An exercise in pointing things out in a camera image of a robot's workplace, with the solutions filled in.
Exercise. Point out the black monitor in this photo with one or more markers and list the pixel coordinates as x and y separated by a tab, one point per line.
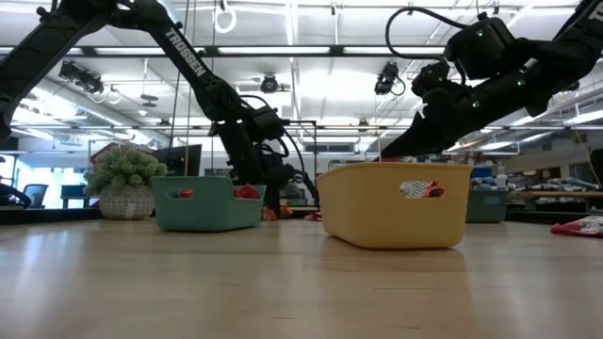
181	160

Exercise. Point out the black overhead frame bar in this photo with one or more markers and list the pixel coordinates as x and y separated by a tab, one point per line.
337	51

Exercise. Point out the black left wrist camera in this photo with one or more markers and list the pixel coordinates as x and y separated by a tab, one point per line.
292	174

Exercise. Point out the red snack bags pile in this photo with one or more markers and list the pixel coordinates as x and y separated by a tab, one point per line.
579	227

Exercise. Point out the black camera cluster on frame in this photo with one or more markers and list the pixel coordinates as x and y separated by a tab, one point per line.
80	77

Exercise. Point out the yellow plastic basket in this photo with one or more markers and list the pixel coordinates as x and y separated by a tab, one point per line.
367	212

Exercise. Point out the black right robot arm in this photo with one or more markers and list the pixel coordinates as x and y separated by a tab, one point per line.
565	56

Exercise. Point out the dark teal plastic basket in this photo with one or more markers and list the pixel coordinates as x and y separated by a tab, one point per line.
487	207

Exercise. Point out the blue storage bin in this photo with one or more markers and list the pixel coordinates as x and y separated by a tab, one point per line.
481	172

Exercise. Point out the light teal plastic basket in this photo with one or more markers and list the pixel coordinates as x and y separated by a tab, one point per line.
207	214

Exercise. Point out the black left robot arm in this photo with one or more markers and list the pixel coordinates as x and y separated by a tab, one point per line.
188	56

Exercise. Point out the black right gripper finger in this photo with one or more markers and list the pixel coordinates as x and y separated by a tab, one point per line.
426	157
419	143

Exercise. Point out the green artificial potted plant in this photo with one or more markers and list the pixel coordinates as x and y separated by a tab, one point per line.
123	169

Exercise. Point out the black background robot arm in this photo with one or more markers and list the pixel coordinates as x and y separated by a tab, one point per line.
311	188

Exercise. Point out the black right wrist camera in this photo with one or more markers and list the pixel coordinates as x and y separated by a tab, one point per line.
431	77

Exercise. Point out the dark blue bench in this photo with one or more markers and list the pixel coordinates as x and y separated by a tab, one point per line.
75	193

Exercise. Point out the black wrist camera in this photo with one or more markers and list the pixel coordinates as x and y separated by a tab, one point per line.
292	174
431	77

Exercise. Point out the white plastic bottle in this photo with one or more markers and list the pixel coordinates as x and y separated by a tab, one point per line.
501	180

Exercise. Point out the red KitKat candy bar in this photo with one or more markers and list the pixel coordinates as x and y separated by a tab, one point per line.
186	193
247	192

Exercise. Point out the wooden background table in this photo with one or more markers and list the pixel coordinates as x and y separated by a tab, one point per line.
556	194

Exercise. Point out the black office chair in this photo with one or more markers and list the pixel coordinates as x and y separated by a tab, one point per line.
35	190

